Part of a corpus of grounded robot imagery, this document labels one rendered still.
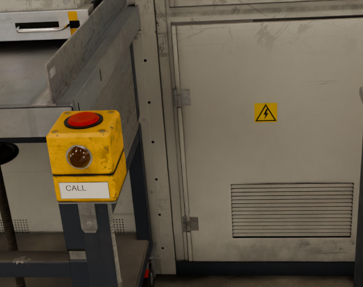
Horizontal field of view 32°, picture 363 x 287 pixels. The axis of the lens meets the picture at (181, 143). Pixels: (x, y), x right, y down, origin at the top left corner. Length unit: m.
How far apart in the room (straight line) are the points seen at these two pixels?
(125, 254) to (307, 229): 0.53
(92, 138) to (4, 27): 0.63
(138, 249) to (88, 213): 0.99
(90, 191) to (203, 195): 1.04
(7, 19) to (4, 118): 0.35
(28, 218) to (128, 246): 0.34
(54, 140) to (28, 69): 0.46
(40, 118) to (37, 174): 0.87
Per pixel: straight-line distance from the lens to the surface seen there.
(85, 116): 0.81
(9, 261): 1.24
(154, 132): 1.77
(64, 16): 1.32
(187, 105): 1.70
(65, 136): 0.78
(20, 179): 1.93
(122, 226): 1.94
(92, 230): 0.87
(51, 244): 1.92
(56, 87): 1.05
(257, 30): 1.63
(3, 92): 1.13
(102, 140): 0.77
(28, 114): 1.05
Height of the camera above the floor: 1.21
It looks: 25 degrees down
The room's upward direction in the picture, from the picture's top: 4 degrees counter-clockwise
